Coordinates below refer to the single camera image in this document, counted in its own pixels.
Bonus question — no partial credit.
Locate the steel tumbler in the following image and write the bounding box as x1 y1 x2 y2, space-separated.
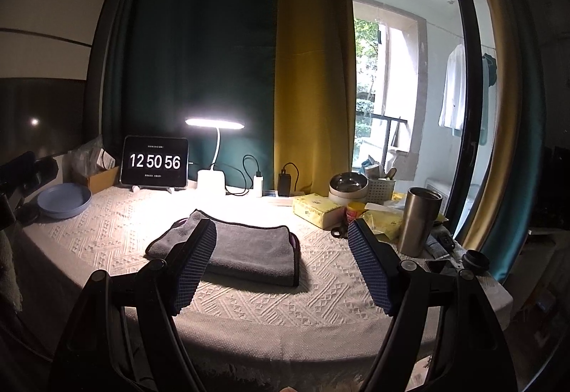
397 186 443 257

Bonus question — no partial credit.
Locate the grey towel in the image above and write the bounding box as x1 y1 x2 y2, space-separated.
145 209 301 288

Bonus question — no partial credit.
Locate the black adapter cable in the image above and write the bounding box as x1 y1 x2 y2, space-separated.
282 161 312 196

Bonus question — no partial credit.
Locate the dark glossy panel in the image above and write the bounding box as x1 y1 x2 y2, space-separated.
0 77 88 162

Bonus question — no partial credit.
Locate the black round cap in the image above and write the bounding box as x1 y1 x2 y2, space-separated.
462 250 491 273

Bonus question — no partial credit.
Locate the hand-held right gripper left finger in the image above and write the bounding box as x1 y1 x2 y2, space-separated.
47 218 219 392

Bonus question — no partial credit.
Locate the white textured tablecloth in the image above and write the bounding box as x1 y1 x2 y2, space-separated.
21 182 514 377

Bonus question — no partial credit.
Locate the clear plastic bag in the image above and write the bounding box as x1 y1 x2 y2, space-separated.
67 135 118 177

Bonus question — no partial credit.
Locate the blue plate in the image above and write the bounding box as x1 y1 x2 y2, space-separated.
36 184 93 220

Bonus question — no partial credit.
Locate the black tablet clock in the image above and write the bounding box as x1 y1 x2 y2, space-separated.
120 134 190 189

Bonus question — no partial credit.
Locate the white bowl with glass lid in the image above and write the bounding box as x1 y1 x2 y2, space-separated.
328 172 370 205

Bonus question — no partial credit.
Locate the teal and yellow curtain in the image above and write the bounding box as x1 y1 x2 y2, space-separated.
453 0 549 282

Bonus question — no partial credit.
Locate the white desk lamp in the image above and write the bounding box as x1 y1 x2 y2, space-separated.
184 118 246 197

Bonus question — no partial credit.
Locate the grey-green cloth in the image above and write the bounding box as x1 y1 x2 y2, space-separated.
0 231 24 313

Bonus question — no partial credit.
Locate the white utensil basket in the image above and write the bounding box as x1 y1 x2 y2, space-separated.
367 177 397 205

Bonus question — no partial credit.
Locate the white power strip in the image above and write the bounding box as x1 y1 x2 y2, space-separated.
263 191 309 207

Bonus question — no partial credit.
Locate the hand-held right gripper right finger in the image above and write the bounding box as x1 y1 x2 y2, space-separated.
347 218 519 392

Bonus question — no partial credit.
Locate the dark green curtain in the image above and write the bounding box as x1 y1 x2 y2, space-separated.
90 0 282 197

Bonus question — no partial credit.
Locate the black sliding door frame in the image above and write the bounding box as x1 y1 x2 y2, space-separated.
346 0 487 243

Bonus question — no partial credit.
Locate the black phone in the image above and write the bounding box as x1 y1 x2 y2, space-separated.
423 258 453 275

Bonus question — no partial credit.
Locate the cardboard box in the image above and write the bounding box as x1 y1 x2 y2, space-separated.
87 166 122 193

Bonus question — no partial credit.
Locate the white hanging shirt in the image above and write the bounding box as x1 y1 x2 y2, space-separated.
438 43 465 135

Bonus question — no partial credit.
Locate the yellow tissue pack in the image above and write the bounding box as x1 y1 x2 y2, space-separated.
362 204 448 242
292 193 346 229

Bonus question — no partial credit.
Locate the black charger cable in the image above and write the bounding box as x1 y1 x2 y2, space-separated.
225 154 260 197

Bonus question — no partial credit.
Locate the dark hanging garment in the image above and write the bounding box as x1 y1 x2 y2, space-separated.
482 54 498 86

